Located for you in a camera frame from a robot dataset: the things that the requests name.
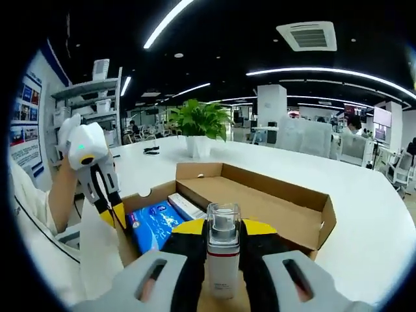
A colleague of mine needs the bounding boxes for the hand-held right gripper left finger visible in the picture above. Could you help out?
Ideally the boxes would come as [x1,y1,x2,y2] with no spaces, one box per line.
[73,218,209,312]

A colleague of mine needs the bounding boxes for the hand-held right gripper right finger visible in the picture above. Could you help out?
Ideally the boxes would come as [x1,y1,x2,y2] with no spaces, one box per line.
[239,218,374,312]

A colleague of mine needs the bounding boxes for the blue tissue pack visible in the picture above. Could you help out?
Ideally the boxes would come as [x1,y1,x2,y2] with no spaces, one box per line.
[125,200,186,255]

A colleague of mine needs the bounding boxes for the brown cardboard shoe box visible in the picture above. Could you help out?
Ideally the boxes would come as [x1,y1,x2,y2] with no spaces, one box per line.
[115,162,338,312]

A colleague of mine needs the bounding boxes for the white spray bottle clear cap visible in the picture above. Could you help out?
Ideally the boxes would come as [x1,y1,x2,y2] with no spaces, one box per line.
[205,203,242,300]

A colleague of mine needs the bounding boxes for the white carton box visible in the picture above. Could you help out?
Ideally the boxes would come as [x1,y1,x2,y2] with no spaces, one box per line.
[167,192,207,222]

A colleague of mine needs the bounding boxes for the grey shelf rack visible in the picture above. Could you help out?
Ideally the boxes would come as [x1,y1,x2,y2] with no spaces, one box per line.
[50,58,124,148]

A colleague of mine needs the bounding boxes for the green plant in white pot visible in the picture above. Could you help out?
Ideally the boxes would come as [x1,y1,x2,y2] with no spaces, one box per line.
[167,99,233,159]

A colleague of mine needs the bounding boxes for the ceiling light strip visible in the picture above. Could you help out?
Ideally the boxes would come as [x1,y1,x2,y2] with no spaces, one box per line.
[246,66,416,99]
[143,0,196,50]

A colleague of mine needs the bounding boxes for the white office chair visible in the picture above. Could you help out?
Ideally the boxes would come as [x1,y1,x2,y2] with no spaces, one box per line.
[386,149,415,193]

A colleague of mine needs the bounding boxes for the white desk partition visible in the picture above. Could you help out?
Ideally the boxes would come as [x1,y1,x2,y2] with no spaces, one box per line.
[276,116,334,159]

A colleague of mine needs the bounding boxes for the small red screen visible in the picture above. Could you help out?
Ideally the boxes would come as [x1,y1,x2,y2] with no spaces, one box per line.
[344,104,368,115]

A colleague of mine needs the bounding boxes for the small pink screen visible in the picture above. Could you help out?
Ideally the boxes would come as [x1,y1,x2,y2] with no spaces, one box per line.
[372,106,393,128]

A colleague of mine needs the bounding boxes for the ceiling air conditioner vent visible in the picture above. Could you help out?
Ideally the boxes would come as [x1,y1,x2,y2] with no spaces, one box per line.
[276,21,338,53]

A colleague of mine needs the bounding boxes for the blue white wall poster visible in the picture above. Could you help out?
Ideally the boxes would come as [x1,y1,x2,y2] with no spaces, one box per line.
[9,73,45,178]

